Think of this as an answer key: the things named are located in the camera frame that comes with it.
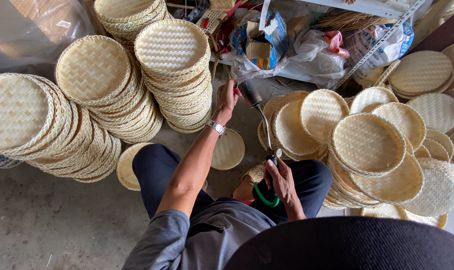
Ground loose heap of woven trays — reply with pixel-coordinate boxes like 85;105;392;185
257;86;454;230

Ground black hat brim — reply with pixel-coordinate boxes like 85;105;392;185
222;216;454;270

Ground short stack of woven trays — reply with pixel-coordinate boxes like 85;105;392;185
93;0;173;47

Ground metal gas torch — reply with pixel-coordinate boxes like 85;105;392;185
237;79;283;190

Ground stack of flat woven discs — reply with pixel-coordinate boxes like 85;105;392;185
387;50;454;100

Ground upright stack of woven trays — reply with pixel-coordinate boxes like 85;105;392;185
134;18;213;135

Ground tilted stack of woven trays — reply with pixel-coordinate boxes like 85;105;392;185
54;35;165;145

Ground clear plastic sheet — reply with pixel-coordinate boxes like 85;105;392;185
0;0;97;73

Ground leaning stack of woven trays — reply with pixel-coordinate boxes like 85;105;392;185
0;73;123;184

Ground silver wristwatch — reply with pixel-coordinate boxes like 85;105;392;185
205;119;227;139

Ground grey shirt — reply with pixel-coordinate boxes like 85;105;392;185
122;197;288;270

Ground woven bamboo tray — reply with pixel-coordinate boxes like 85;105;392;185
116;142;153;192
211;128;246;171

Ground green gas hose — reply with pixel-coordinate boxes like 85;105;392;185
253;181;280;208

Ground cluttered white metal shelf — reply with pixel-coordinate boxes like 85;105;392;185
166;0;434;91

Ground person's left hand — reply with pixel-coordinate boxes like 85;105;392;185
213;79;243;126

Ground small woven bamboo piece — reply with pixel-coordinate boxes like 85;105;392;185
246;164;266;184

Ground person's right hand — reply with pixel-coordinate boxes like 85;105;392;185
262;157;303;215

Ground dark blue trousers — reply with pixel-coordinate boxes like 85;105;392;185
132;143;333;225

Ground blue patterned cloth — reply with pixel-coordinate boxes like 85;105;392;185
0;151;24;169

